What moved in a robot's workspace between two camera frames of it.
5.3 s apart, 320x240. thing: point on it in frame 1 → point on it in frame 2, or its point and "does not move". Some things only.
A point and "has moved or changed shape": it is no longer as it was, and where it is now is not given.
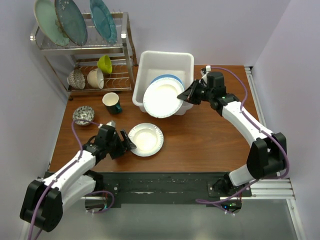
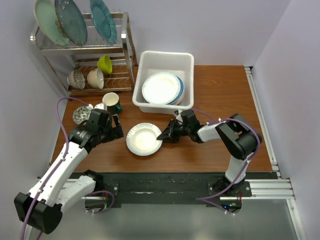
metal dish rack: (98, 65) does not move
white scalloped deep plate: (148, 138) does not move
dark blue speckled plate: (72, 21) does not move
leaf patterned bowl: (83, 112) does not move
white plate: (160, 98) has moved or changed shape
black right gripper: (188, 94) → (168, 135)
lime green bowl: (104, 63) does not move
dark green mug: (111, 100) does not move
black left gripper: (120, 150) → (112, 135)
